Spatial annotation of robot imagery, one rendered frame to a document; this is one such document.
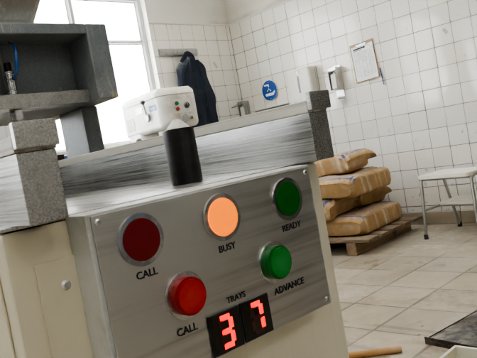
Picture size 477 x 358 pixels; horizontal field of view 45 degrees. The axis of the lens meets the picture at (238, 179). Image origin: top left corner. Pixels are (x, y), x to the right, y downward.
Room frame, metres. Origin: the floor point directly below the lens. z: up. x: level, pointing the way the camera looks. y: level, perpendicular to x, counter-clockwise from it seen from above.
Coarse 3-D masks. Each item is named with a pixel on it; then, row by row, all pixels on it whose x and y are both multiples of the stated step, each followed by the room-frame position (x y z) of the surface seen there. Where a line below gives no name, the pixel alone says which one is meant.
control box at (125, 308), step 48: (192, 192) 0.47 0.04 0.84; (240, 192) 0.50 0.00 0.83; (96, 240) 0.40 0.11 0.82; (192, 240) 0.46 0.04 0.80; (240, 240) 0.49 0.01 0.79; (288, 240) 0.53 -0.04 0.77; (96, 288) 0.40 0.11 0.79; (144, 288) 0.42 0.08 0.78; (240, 288) 0.48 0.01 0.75; (288, 288) 0.52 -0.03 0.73; (96, 336) 0.42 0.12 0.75; (144, 336) 0.42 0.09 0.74; (192, 336) 0.45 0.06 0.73; (240, 336) 0.48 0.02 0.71
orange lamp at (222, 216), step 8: (216, 200) 0.48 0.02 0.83; (224, 200) 0.48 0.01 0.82; (216, 208) 0.47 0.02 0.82; (224, 208) 0.48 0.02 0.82; (232, 208) 0.49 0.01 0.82; (208, 216) 0.47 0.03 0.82; (216, 216) 0.47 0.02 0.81; (224, 216) 0.48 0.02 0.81; (232, 216) 0.48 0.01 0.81; (216, 224) 0.47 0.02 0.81; (224, 224) 0.48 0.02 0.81; (232, 224) 0.48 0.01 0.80; (216, 232) 0.47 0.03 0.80; (224, 232) 0.48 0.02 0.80
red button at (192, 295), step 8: (184, 280) 0.44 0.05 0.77; (192, 280) 0.44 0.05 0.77; (200, 280) 0.45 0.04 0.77; (176, 288) 0.43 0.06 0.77; (184, 288) 0.44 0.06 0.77; (192, 288) 0.44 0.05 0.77; (200, 288) 0.45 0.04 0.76; (176, 296) 0.43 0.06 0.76; (184, 296) 0.43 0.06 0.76; (192, 296) 0.44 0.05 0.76; (200, 296) 0.44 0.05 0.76; (176, 304) 0.43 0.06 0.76; (184, 304) 0.43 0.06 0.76; (192, 304) 0.44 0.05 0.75; (200, 304) 0.44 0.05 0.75; (184, 312) 0.44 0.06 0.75; (192, 312) 0.44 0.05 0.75
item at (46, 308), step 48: (192, 144) 0.58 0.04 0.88; (96, 192) 0.80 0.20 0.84; (144, 192) 0.55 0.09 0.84; (0, 240) 0.40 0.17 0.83; (48, 240) 0.42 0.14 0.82; (0, 288) 0.41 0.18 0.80; (48, 288) 0.41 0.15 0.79; (336, 288) 0.61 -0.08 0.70; (0, 336) 0.42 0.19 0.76; (48, 336) 0.40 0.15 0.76; (288, 336) 0.56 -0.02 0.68; (336, 336) 0.60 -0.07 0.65
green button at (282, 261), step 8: (272, 248) 0.50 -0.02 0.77; (280, 248) 0.51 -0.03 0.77; (264, 256) 0.50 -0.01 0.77; (272, 256) 0.50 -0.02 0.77; (280, 256) 0.51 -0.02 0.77; (288, 256) 0.51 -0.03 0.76; (264, 264) 0.50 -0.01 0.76; (272, 264) 0.50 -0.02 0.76; (280, 264) 0.50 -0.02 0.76; (288, 264) 0.51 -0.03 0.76; (272, 272) 0.50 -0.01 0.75; (280, 272) 0.50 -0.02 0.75; (288, 272) 0.51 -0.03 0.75
